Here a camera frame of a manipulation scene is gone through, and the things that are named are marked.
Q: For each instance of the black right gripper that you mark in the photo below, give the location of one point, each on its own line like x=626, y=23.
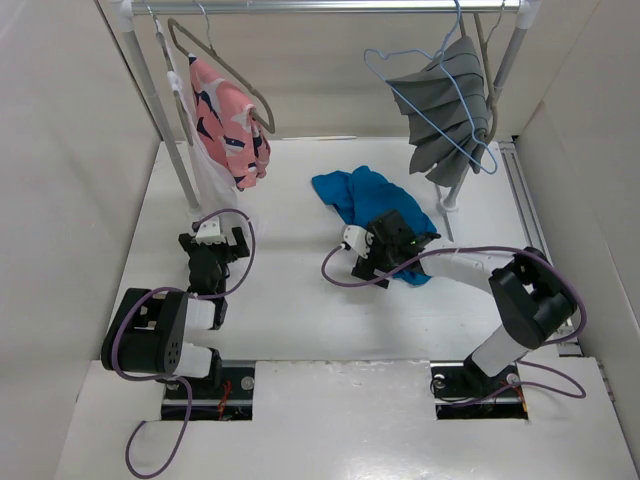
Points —
x=364, y=267

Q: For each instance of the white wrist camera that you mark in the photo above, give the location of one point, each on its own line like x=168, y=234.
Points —
x=358, y=239
x=210, y=232

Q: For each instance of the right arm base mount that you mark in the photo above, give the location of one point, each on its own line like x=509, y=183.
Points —
x=460, y=393

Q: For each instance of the blue t shirt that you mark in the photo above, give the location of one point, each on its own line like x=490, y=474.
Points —
x=363, y=195

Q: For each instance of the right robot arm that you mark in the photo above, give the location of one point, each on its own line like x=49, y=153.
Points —
x=532, y=302

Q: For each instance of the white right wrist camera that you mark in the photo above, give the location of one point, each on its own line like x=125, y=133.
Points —
x=358, y=239

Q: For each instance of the silver clothes rack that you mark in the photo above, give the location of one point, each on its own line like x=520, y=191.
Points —
x=126, y=11

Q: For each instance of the grey pleated garment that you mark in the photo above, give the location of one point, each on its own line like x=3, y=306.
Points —
x=450, y=115

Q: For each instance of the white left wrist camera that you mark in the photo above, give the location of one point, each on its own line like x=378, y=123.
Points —
x=210, y=232

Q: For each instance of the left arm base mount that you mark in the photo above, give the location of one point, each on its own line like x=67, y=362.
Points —
x=226, y=394

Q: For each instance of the aluminium rail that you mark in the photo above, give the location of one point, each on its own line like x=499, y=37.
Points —
x=534, y=236

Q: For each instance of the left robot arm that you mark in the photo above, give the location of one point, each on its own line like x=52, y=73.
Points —
x=147, y=333

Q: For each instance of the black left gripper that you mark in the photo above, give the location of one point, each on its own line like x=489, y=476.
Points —
x=232, y=251

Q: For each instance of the pink patterned garment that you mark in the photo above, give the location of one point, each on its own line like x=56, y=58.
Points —
x=224, y=123

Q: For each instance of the white plastic hanger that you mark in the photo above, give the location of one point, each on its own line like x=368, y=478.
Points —
x=173, y=78

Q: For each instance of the beige hanger left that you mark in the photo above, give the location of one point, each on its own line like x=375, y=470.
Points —
x=267, y=121

